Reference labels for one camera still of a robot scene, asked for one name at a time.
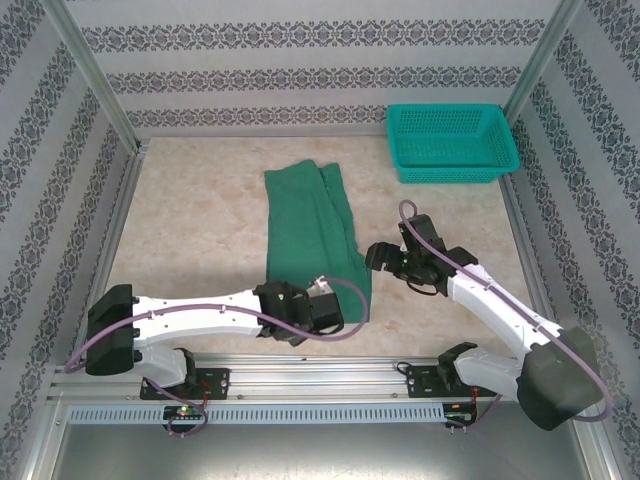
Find green long pants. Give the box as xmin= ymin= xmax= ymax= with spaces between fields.
xmin=263 ymin=159 xmax=374 ymax=324

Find aluminium back rail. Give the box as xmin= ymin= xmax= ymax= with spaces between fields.
xmin=133 ymin=127 xmax=392 ymax=143

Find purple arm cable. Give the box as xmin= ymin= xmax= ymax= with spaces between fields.
xmin=398 ymin=199 xmax=614 ymax=436
xmin=64 ymin=277 xmax=374 ymax=440

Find aluminium front rail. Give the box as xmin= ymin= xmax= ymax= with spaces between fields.
xmin=49 ymin=353 xmax=589 ymax=401

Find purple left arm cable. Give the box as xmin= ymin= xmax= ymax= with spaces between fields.
xmin=64 ymin=277 xmax=374 ymax=440

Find slotted grey cable duct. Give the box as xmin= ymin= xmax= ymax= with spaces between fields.
xmin=67 ymin=403 xmax=446 ymax=424

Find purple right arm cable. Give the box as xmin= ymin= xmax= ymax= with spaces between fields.
xmin=398 ymin=199 xmax=614 ymax=436

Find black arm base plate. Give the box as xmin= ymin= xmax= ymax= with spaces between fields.
xmin=139 ymin=367 xmax=232 ymax=401
xmin=405 ymin=363 xmax=499 ymax=400

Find small controller board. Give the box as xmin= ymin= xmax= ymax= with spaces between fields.
xmin=443 ymin=402 xmax=479 ymax=426
xmin=163 ymin=405 xmax=204 ymax=421

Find aluminium frame post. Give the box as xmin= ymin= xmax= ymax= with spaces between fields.
xmin=42 ymin=0 xmax=140 ymax=151
xmin=501 ymin=0 xmax=585 ymax=126

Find teal plastic basket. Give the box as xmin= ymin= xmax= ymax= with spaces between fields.
xmin=385 ymin=103 xmax=520 ymax=185

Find steel sheet panel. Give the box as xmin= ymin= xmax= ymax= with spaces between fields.
xmin=29 ymin=399 xmax=616 ymax=480

